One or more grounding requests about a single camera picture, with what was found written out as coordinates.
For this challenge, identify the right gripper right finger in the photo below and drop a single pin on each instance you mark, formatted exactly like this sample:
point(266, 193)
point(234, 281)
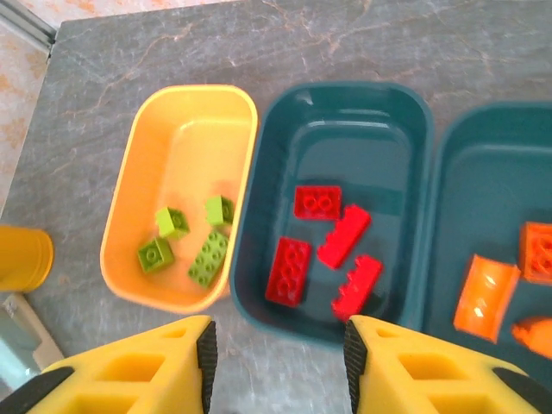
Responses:
point(431, 379)

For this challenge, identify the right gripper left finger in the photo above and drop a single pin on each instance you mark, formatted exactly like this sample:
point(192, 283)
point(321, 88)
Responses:
point(151, 371)

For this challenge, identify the orange curved lego piece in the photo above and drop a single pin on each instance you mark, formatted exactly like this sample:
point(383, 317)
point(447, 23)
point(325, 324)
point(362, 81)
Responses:
point(487, 297)

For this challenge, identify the orange rounded lego piece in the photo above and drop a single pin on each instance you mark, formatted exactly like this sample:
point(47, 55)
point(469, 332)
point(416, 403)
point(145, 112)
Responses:
point(532, 337)

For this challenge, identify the small green lego brick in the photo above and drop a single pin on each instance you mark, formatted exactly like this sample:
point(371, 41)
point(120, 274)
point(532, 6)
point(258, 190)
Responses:
point(220, 210)
point(172, 222)
point(156, 254)

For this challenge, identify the long red lego brick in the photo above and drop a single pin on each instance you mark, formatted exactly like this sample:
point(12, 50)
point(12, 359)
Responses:
point(345, 236)
point(357, 286)

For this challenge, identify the large green lego brick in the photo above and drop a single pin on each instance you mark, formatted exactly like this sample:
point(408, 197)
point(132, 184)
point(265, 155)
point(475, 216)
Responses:
point(209, 259)

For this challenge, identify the square orange lego brick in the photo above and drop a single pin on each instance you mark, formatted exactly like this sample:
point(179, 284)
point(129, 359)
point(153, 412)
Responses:
point(537, 254)

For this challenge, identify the large red lego brick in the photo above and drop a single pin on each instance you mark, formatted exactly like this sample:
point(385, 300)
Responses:
point(288, 271)

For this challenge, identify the small red lego brick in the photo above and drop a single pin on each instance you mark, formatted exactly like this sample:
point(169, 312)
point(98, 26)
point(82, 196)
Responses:
point(318, 202)

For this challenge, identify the yellow pen cup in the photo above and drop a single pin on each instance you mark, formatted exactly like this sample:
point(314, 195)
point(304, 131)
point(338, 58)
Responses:
point(23, 259)

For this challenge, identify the teal plastic container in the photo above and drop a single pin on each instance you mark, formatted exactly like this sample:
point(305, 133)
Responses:
point(487, 181)
point(345, 151)

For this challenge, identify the orange plastic container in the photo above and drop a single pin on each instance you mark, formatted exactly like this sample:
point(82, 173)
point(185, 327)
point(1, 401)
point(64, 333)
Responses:
point(194, 151)

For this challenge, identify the aluminium frame post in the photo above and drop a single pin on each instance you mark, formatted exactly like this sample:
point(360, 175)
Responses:
point(26, 26)

